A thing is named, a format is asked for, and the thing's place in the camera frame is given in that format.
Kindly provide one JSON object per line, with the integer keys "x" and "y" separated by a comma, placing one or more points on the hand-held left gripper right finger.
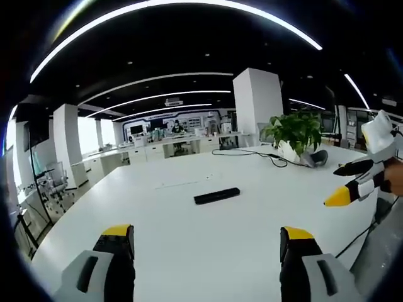
{"x": 310, "y": 270}

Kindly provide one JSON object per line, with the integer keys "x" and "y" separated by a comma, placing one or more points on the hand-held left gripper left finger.
{"x": 107, "y": 267}

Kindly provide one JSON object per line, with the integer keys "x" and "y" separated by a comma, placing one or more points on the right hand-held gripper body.
{"x": 379, "y": 138}

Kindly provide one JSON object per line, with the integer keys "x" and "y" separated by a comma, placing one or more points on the black remote control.
{"x": 217, "y": 195}

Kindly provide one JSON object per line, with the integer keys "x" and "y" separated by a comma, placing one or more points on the person's right hand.
{"x": 393, "y": 177}

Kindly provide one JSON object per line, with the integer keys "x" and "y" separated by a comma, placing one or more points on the grey headphones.
{"x": 315, "y": 158}

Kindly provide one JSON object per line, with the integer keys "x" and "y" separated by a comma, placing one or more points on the green potted plant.
{"x": 294, "y": 133}

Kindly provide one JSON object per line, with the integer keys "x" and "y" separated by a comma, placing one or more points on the white office chair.
{"x": 56, "y": 184}

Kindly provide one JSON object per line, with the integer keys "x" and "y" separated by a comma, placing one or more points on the black tripod stand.
{"x": 37, "y": 185}

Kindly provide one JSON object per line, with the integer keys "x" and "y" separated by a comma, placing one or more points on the white square pillar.
{"x": 67, "y": 144}
{"x": 258, "y": 108}

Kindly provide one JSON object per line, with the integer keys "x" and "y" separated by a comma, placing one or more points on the dark tablet screen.
{"x": 229, "y": 142}

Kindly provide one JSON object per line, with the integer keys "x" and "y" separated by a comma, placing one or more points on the white counter desk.
{"x": 167, "y": 149}

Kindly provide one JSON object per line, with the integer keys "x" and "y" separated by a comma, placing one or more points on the black monitor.
{"x": 136, "y": 129}

